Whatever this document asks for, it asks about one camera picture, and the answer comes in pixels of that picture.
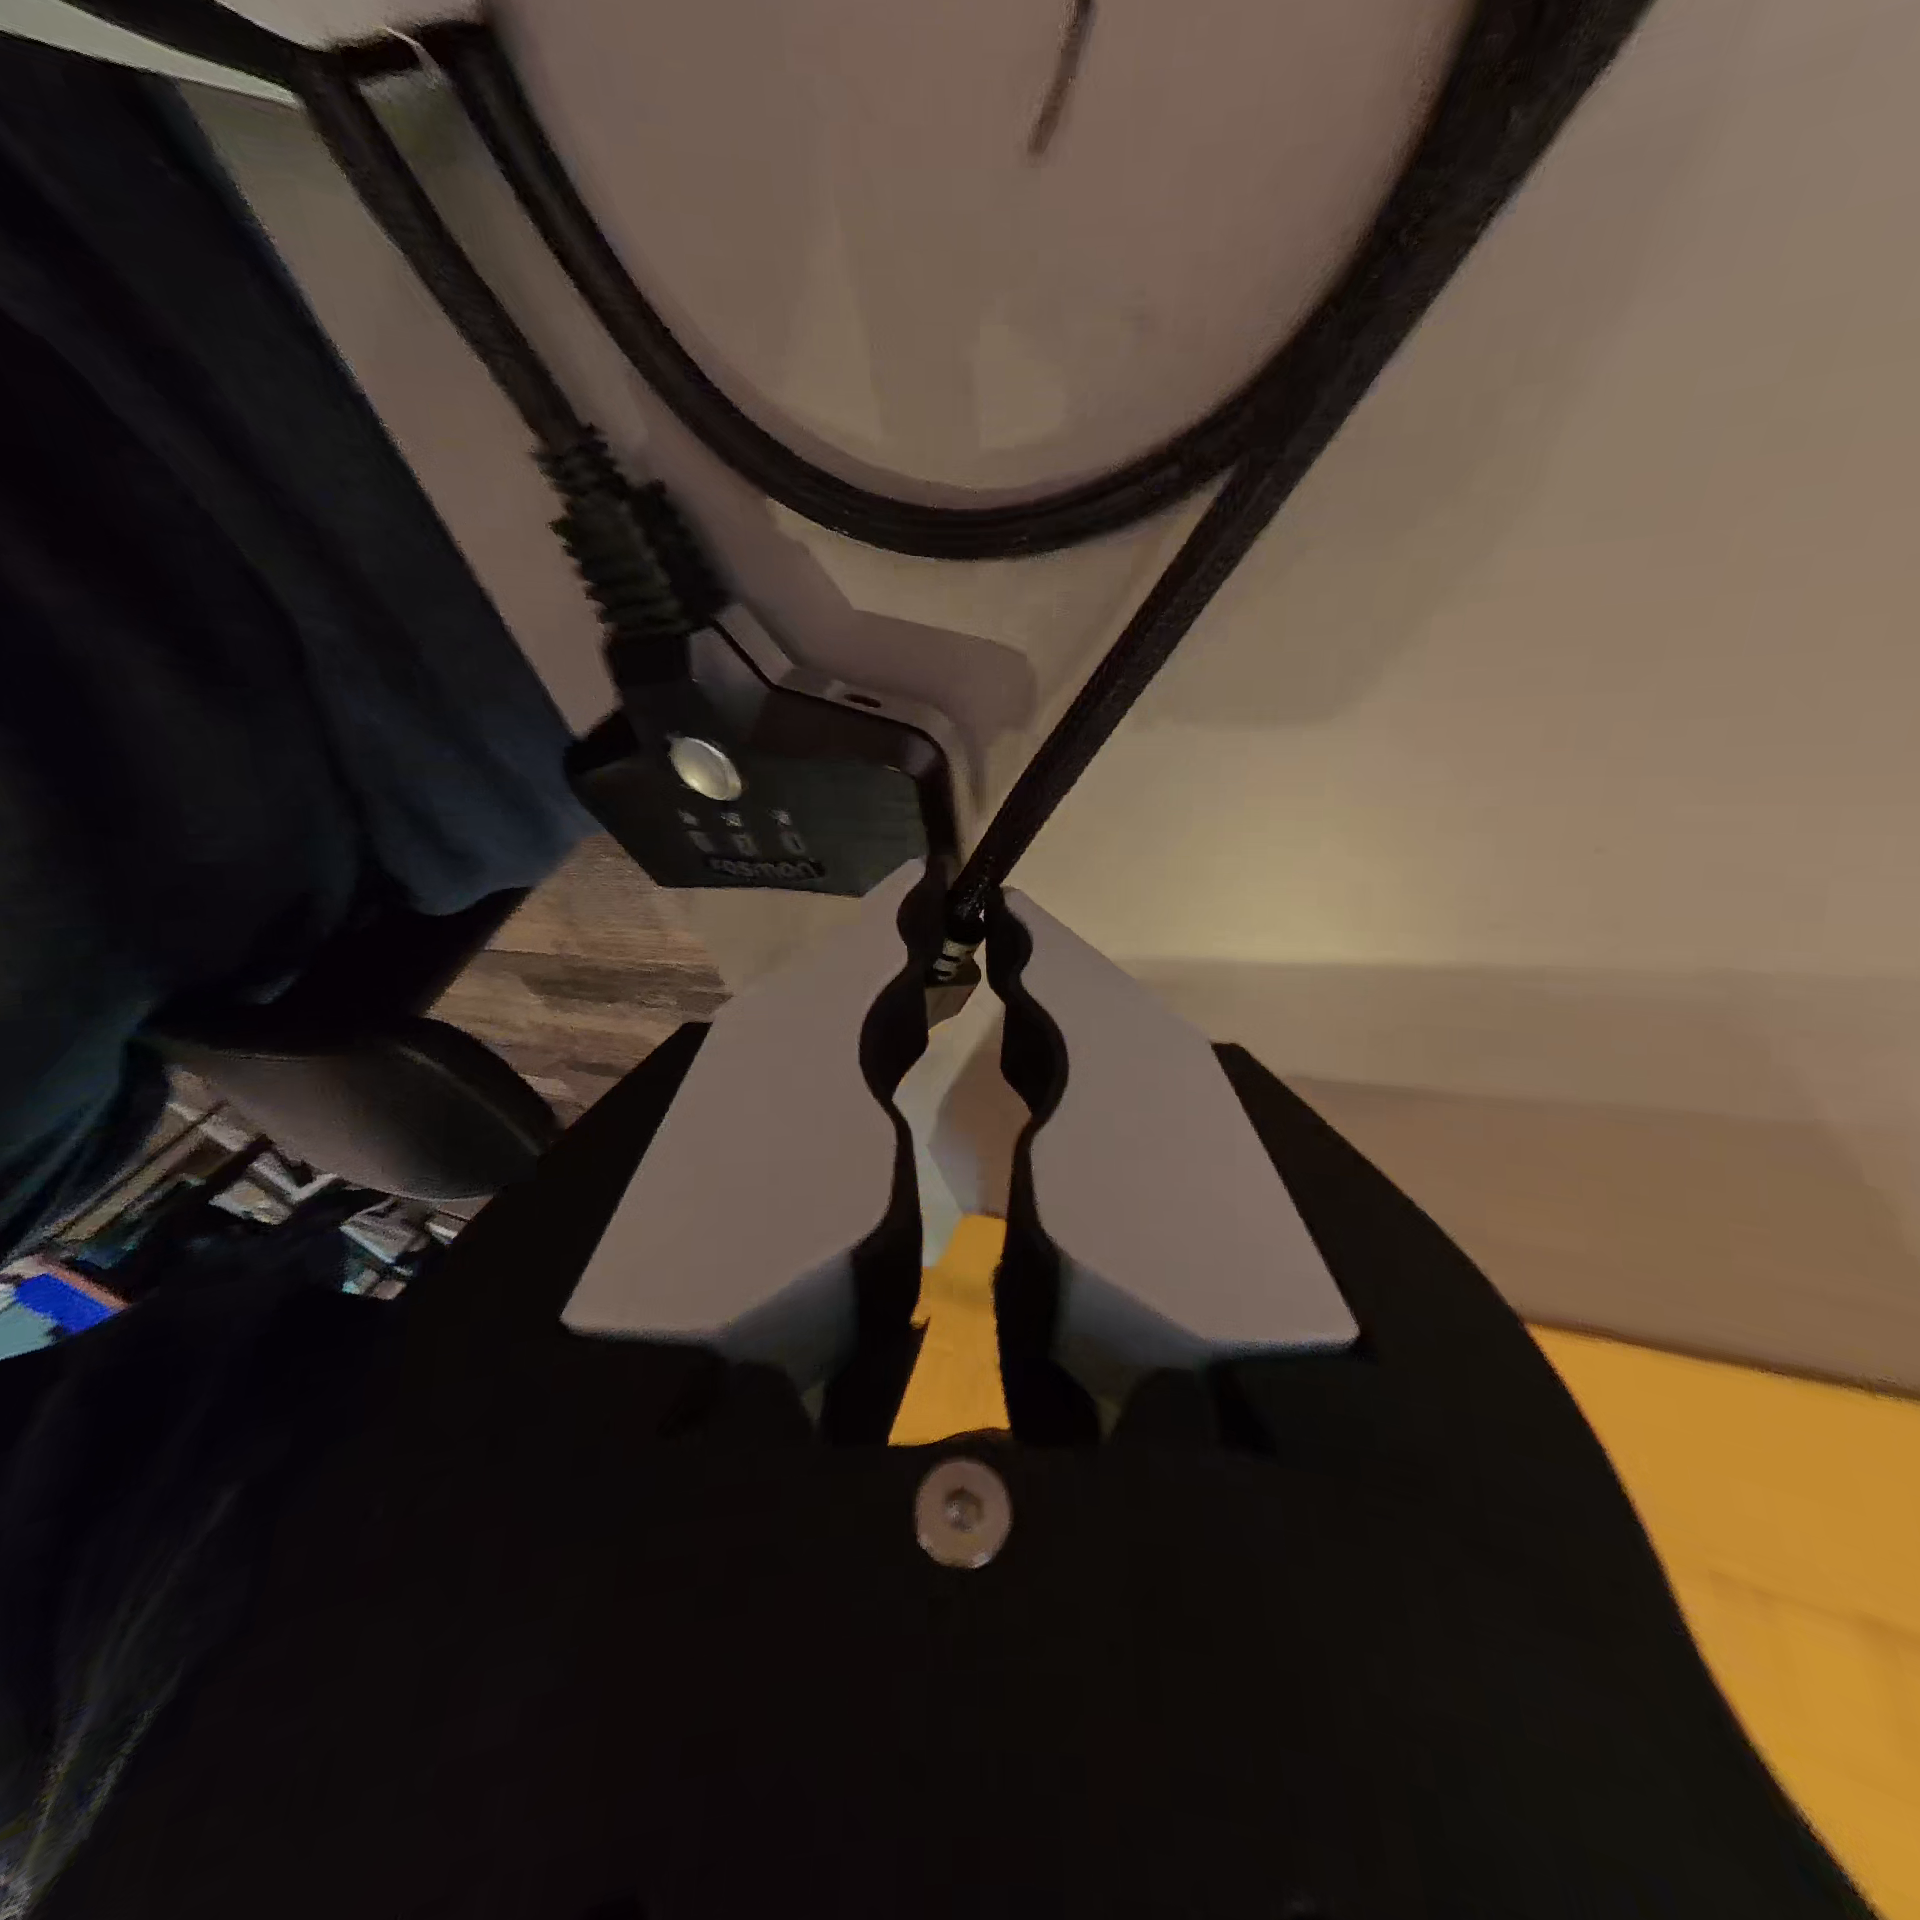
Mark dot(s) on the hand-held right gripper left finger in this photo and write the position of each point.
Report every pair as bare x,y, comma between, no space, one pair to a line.
720,1184

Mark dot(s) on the black chair armrest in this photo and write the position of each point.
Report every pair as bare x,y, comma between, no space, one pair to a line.
389,1108

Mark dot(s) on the yellow plastic tray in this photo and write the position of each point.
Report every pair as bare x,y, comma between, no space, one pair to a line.
1770,1499

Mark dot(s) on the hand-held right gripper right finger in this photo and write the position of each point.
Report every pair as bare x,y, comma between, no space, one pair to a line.
1185,1184

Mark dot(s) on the black thread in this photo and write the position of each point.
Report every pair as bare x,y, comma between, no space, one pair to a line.
1058,89

